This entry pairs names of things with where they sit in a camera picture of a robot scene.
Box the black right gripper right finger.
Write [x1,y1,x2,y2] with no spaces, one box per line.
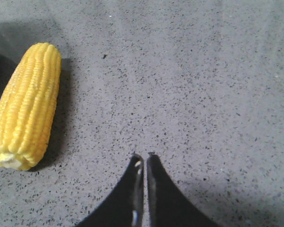
[147,153,219,227]

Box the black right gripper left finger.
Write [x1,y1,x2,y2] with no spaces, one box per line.
[77,154,144,227]

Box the yellow corn cob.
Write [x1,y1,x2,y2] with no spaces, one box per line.
[0,43,62,170]

